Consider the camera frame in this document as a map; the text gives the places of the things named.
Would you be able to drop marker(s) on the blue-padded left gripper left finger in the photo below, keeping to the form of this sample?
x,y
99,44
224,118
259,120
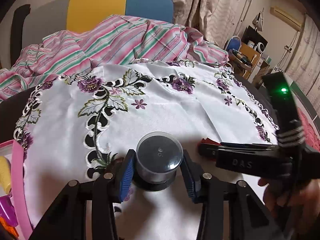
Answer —
x,y
124,176

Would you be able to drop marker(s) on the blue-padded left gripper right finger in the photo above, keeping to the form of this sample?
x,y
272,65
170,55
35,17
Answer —
x,y
191,173

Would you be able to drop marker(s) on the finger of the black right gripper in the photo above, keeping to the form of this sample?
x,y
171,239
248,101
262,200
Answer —
x,y
208,148

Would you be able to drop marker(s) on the black cup with flared base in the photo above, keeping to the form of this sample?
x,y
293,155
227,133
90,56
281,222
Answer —
x,y
158,156

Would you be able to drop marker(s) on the yellow corn toy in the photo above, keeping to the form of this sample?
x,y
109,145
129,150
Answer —
x,y
5,174

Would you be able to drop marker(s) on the magenta flared cup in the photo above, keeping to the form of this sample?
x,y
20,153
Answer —
x,y
8,211

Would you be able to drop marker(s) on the orange interlocking cube block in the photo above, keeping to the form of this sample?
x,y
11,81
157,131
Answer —
x,y
10,229

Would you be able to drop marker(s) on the person's right hand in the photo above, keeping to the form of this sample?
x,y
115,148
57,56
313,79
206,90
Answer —
x,y
306,197

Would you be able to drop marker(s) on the white floral embroidered tablecloth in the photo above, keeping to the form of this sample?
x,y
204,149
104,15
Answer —
x,y
72,127

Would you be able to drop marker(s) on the wooden shelf with clutter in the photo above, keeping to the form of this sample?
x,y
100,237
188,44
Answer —
x,y
245,59

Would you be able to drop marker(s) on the blue chair back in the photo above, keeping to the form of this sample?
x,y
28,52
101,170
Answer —
x,y
233,43

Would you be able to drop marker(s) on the pink-rimmed white tray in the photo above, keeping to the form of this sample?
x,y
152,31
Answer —
x,y
17,186

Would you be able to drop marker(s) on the pink green striped cloth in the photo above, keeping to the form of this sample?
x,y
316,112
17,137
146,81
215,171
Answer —
x,y
116,40

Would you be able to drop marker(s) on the white air conditioner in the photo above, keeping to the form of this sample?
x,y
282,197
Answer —
x,y
286,18

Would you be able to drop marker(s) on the grey yellow blue chair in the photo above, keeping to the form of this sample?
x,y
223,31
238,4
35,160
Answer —
x,y
31,26

